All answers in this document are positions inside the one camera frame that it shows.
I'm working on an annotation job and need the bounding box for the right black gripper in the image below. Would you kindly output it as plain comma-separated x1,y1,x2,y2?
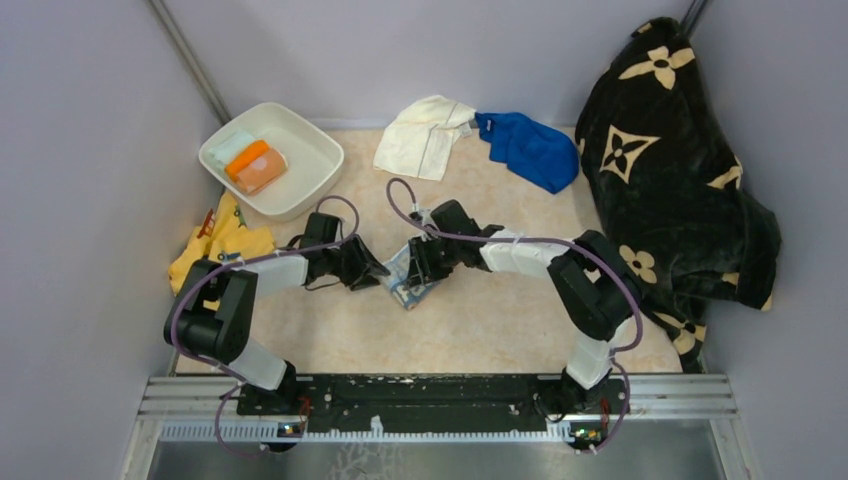
405,233,461,290

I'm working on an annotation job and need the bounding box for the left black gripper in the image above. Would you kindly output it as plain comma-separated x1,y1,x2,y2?
324,234,389,291

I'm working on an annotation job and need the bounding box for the rabbit print striped towel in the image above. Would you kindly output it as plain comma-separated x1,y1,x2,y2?
381,246,440,311

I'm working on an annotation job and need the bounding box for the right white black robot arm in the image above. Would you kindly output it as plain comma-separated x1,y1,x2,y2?
405,225,641,412

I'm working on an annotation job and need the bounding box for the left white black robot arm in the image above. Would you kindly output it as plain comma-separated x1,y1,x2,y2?
163,234,389,414

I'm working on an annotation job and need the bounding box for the cream white towel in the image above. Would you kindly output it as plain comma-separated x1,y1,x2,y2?
373,95,476,181

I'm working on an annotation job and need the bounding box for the white square plastic basin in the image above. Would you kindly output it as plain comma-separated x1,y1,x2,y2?
198,102,344,221

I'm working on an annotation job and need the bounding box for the yellow cartoon print towel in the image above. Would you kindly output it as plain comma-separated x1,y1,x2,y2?
168,193,276,295

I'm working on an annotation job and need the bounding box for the orange rolled towel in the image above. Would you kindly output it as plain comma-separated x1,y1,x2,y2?
224,140,288,195

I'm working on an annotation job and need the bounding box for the blue towel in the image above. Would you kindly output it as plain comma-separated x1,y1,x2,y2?
474,112,579,194

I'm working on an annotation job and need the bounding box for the light green rolled towel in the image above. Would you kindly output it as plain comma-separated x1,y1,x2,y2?
208,130,257,169

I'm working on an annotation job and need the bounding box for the black floral pattern blanket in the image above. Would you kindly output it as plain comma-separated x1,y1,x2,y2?
575,17,782,373

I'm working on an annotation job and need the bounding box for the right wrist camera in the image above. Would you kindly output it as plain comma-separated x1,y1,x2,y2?
431,200,481,240

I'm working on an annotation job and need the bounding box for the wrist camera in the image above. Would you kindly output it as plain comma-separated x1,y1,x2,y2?
299,212,342,248
431,200,481,240

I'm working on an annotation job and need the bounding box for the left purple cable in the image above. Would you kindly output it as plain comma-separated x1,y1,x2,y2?
168,193,361,462

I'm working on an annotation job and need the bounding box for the purple cable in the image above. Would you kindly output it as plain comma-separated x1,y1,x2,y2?
385,176,645,455
168,193,361,462

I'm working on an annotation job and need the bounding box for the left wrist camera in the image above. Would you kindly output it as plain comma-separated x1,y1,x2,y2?
299,212,342,248

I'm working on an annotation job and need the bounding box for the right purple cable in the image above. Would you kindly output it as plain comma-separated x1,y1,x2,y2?
385,176,645,455

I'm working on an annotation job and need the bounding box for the aluminium frame rail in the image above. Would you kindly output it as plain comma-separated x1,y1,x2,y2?
132,374,737,447

